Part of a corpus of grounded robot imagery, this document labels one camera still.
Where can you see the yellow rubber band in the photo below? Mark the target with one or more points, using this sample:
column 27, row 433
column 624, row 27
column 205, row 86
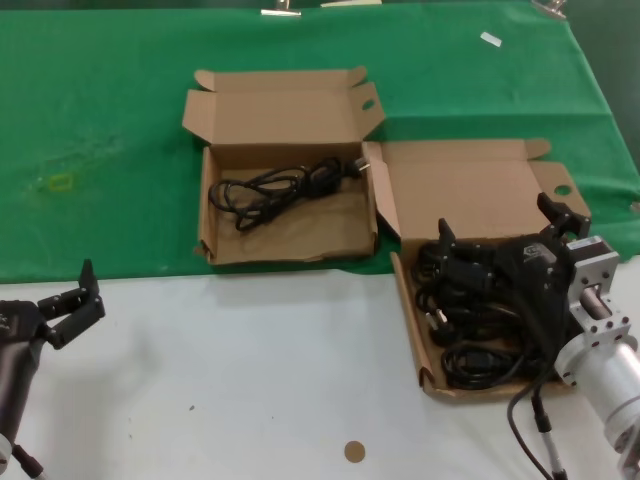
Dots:
column 51, row 183

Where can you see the green table cloth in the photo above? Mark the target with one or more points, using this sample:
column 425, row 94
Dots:
column 100, row 100

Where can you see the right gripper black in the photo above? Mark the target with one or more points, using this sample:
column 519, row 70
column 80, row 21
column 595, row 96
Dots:
column 535, row 277

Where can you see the round cardboard disc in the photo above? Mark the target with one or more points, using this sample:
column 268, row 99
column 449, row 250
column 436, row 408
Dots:
column 354, row 452

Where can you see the cardboard box with round-holed flap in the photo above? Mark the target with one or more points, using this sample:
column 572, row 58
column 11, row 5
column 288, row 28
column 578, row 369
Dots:
column 465, row 200

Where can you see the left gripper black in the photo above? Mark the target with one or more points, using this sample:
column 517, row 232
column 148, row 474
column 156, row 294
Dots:
column 20, row 322

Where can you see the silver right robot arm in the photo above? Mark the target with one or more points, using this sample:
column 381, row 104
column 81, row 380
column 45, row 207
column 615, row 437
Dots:
column 610, row 370

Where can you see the cardboard box with torn rim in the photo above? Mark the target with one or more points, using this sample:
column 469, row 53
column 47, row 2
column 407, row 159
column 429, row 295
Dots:
column 300, row 240

